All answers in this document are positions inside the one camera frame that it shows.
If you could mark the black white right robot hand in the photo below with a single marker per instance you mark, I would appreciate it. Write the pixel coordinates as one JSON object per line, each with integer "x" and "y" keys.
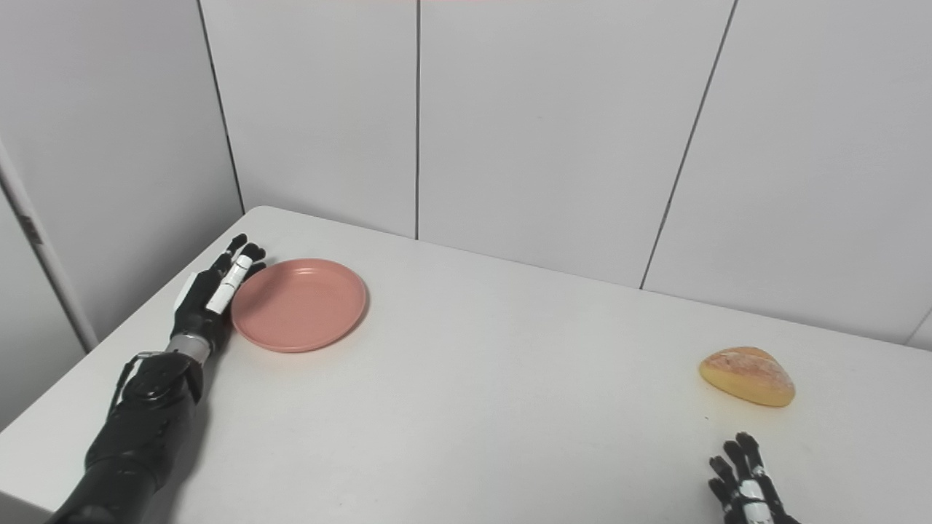
{"x": 750, "y": 495}

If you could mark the golden bread roll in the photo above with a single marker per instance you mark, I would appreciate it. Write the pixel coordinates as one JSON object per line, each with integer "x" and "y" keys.
{"x": 748, "y": 377}

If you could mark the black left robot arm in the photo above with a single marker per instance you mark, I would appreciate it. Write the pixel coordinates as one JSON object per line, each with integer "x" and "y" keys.
{"x": 138, "y": 437}

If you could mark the white upright post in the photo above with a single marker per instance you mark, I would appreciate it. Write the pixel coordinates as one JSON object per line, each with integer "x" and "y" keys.
{"x": 51, "y": 269}

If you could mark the pink round plate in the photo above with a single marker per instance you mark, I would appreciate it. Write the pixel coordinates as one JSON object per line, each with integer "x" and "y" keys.
{"x": 298, "y": 306}

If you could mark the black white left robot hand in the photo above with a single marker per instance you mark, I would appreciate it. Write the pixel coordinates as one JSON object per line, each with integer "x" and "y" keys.
{"x": 200, "y": 309}

